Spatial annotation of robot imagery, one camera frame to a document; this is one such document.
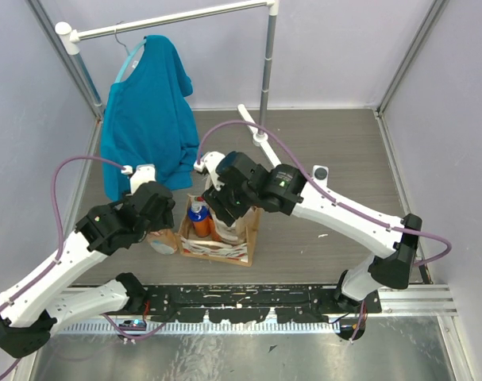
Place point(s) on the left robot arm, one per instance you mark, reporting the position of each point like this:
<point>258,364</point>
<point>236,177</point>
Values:
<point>33,310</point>

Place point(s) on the pink cap bottle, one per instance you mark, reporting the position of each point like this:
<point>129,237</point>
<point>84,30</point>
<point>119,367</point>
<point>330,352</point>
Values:
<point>163,242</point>

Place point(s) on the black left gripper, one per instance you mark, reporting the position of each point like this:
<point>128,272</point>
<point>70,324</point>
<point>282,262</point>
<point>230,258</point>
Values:
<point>161,221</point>

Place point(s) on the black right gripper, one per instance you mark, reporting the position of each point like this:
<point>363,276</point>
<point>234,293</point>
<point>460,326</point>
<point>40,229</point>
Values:
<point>218,199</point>

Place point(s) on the light blue clothes hanger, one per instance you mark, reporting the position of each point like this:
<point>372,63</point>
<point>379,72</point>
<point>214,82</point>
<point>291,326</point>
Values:
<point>129,59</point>

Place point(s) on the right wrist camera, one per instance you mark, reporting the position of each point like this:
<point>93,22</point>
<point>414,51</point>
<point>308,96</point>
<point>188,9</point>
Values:
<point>207,165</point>

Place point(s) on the white metal clothes rack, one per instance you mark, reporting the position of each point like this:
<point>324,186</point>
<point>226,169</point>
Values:
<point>70,38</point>

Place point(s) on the white cable duct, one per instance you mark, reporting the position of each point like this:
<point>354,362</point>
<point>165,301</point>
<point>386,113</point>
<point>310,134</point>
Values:
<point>271,326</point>

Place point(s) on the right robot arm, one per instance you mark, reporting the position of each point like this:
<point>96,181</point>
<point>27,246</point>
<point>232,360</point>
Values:
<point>289,191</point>

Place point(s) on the clear bottle white cap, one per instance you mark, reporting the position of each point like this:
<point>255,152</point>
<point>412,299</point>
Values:
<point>228,234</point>

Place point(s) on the teal t-shirt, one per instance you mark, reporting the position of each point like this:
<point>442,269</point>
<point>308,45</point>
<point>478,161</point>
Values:
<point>148,119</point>

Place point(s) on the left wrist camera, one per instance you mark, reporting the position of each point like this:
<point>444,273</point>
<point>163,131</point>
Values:
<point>142,174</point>

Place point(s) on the blue pump bottle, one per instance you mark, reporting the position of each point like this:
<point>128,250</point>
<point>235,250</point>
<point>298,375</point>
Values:
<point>198,213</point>

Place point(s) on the white bottle grey cap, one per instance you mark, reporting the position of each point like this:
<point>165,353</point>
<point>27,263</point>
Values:
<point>320,175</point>

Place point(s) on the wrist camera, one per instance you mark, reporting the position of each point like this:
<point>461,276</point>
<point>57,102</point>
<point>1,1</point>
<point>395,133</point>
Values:
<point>207,165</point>
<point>142,174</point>

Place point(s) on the burlap canvas bag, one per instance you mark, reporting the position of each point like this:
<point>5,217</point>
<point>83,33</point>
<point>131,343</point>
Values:
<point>212,247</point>

